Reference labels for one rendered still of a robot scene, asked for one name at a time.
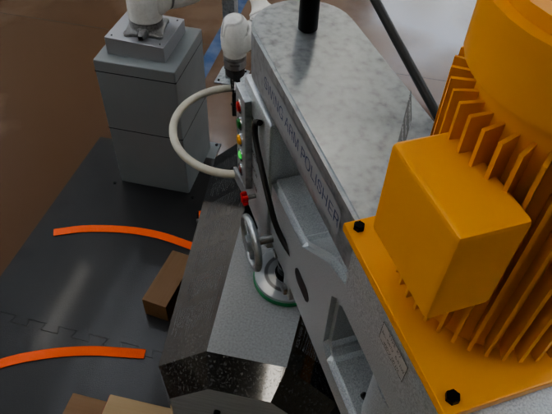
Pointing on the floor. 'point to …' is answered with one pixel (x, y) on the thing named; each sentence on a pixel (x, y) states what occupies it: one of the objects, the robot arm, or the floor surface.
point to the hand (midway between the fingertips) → (235, 105)
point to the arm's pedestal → (157, 113)
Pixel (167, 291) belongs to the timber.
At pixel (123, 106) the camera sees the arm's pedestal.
